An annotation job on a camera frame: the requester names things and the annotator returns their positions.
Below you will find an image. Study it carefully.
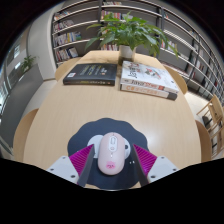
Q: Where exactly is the pale pink computer mouse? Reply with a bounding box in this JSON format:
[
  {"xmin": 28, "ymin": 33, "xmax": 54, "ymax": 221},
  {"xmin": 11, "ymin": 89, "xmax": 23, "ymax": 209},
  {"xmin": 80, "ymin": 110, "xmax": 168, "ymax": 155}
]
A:
[{"xmin": 97, "ymin": 132, "xmax": 127, "ymax": 176}]

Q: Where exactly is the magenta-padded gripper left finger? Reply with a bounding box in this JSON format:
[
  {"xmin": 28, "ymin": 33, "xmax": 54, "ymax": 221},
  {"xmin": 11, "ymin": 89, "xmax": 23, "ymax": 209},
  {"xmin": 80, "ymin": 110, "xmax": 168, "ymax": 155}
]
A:
[{"xmin": 45, "ymin": 143, "xmax": 95, "ymax": 188}]

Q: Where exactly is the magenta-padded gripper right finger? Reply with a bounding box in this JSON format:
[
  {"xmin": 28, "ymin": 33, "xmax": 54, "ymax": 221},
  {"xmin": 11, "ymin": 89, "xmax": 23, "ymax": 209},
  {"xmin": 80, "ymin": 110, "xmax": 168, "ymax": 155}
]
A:
[{"xmin": 132, "ymin": 143, "xmax": 181, "ymax": 187}]

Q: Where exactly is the green plant in white pot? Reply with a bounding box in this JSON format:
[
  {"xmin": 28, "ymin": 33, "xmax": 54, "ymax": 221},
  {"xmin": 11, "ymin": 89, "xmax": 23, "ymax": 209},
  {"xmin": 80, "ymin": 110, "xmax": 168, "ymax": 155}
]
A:
[{"xmin": 84, "ymin": 11, "xmax": 181, "ymax": 66}]

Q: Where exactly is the grey counter partition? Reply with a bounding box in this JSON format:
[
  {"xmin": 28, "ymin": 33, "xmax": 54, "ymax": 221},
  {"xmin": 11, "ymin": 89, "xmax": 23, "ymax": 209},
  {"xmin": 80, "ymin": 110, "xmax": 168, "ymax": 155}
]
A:
[{"xmin": 0, "ymin": 64, "xmax": 44, "ymax": 148}]

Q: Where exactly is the dark cloud-shaped mouse pad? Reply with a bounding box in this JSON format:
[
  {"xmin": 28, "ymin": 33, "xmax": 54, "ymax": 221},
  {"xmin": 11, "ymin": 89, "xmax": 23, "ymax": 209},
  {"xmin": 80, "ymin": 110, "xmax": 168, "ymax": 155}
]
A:
[{"xmin": 67, "ymin": 117, "xmax": 150, "ymax": 191}]

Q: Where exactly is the white book with orange spine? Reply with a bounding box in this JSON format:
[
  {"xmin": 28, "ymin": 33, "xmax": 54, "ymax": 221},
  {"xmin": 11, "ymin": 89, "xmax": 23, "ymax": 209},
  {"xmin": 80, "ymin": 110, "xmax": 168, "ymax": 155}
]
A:
[{"xmin": 119, "ymin": 83, "xmax": 179, "ymax": 102}]

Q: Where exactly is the black book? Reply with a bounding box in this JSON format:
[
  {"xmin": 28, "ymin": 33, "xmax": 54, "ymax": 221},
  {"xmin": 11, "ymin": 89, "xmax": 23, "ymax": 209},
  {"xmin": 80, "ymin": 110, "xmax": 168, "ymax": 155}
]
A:
[{"xmin": 62, "ymin": 63, "xmax": 118, "ymax": 87}]

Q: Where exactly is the green plant on counter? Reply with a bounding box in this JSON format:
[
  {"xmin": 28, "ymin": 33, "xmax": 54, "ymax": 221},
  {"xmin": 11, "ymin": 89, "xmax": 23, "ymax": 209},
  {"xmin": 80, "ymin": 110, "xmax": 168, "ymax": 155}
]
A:
[{"xmin": 20, "ymin": 54, "xmax": 37, "ymax": 73}]

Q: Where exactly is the grey bookshelf unit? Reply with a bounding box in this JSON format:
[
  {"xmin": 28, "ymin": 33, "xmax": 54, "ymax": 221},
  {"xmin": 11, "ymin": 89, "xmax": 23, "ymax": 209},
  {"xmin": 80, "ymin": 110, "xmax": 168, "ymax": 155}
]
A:
[{"xmin": 50, "ymin": 0, "xmax": 224, "ymax": 104}]

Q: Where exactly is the white illustrated book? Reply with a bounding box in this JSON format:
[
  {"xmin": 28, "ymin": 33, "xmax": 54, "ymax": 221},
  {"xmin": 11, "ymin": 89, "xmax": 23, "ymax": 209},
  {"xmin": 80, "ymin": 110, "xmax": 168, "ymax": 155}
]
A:
[{"xmin": 119, "ymin": 60, "xmax": 180, "ymax": 94}]

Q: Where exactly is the wooden frame chair group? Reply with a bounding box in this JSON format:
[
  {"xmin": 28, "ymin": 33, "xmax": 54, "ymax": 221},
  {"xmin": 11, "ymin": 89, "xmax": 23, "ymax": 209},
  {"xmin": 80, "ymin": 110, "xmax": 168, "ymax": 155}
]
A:
[{"xmin": 196, "ymin": 94, "xmax": 224, "ymax": 158}]

